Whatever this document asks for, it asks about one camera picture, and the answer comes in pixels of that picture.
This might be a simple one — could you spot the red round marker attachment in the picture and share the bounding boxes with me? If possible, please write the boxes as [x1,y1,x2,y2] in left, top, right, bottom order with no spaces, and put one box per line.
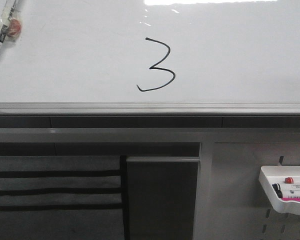
[7,18,22,39]

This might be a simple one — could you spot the black tip whiteboard marker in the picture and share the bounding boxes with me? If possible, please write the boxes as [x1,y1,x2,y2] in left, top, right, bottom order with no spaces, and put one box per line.
[0,0,21,50]

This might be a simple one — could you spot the red cap marker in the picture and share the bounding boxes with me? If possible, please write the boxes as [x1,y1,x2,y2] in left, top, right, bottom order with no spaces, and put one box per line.
[284,177,300,185]

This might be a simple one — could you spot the pink eraser in tray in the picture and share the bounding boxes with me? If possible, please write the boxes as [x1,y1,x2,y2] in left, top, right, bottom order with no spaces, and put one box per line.
[281,198,300,202]

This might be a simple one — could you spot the white plastic marker tray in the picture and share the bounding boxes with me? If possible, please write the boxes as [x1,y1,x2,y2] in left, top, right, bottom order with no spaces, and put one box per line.
[259,165,300,215]

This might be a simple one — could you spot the black cap marker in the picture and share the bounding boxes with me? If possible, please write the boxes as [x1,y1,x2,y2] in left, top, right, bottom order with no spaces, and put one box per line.
[271,183,300,198]

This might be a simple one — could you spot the grey fabric organizer black stripes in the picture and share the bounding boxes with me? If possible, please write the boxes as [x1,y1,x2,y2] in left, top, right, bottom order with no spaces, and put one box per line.
[0,156,130,240]

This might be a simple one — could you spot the white whiteboard with aluminium frame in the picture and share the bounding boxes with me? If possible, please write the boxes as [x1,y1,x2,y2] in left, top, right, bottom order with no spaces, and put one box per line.
[0,0,300,115]

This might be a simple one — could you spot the grey metal support panel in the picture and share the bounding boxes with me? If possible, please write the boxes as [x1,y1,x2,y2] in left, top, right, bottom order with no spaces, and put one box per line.
[127,156,200,240]

